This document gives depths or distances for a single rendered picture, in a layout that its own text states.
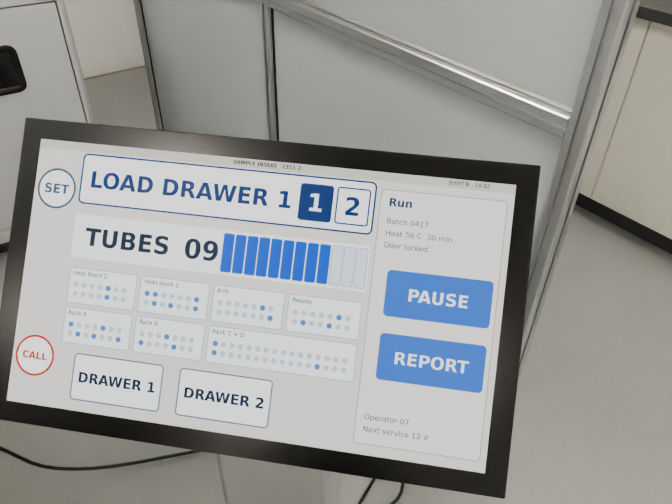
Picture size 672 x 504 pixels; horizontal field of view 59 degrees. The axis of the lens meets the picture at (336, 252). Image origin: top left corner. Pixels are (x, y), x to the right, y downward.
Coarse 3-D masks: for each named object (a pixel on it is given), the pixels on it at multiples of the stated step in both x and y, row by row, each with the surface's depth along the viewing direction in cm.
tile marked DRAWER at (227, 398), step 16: (192, 368) 57; (192, 384) 57; (208, 384) 57; (224, 384) 57; (240, 384) 57; (256, 384) 57; (272, 384) 57; (176, 400) 57; (192, 400) 57; (208, 400) 57; (224, 400) 57; (240, 400) 57; (256, 400) 57; (192, 416) 57; (208, 416) 57; (224, 416) 57; (240, 416) 57; (256, 416) 57
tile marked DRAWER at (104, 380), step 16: (80, 368) 59; (96, 368) 58; (112, 368) 58; (128, 368) 58; (144, 368) 58; (160, 368) 58; (80, 384) 59; (96, 384) 58; (112, 384) 58; (128, 384) 58; (144, 384) 58; (160, 384) 58; (80, 400) 59; (96, 400) 58; (112, 400) 58; (128, 400) 58; (144, 400) 58; (160, 400) 58
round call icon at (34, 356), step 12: (24, 336) 59; (36, 336) 59; (48, 336) 59; (24, 348) 59; (36, 348) 59; (48, 348) 59; (24, 360) 59; (36, 360) 59; (48, 360) 59; (12, 372) 59; (24, 372) 59; (36, 372) 59; (48, 372) 59
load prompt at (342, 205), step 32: (96, 160) 59; (128, 160) 59; (160, 160) 59; (96, 192) 59; (128, 192) 59; (160, 192) 59; (192, 192) 58; (224, 192) 58; (256, 192) 57; (288, 192) 57; (320, 192) 57; (352, 192) 56; (288, 224) 57; (320, 224) 57; (352, 224) 56
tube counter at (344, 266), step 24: (192, 240) 58; (216, 240) 58; (240, 240) 57; (264, 240) 57; (288, 240) 57; (312, 240) 57; (192, 264) 58; (216, 264) 58; (240, 264) 57; (264, 264) 57; (288, 264) 57; (312, 264) 57; (336, 264) 56; (360, 264) 56; (336, 288) 56; (360, 288) 56
